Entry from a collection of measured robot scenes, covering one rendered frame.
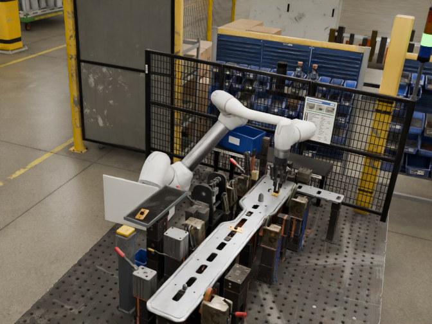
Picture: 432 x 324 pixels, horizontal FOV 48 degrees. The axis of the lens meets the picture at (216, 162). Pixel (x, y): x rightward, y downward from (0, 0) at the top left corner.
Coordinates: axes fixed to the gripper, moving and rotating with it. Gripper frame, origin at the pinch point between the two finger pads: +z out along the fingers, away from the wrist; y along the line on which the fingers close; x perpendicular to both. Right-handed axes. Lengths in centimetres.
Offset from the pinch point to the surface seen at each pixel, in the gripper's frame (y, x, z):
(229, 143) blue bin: 49, -36, -2
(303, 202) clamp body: -18.8, 7.9, 0.3
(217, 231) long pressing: 12, 54, 5
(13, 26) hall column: 662, -408, 58
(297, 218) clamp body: -16.8, 8.4, 11.8
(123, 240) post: 37, 99, -8
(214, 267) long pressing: 0, 80, 4
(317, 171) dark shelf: -14.5, -35.8, 1.6
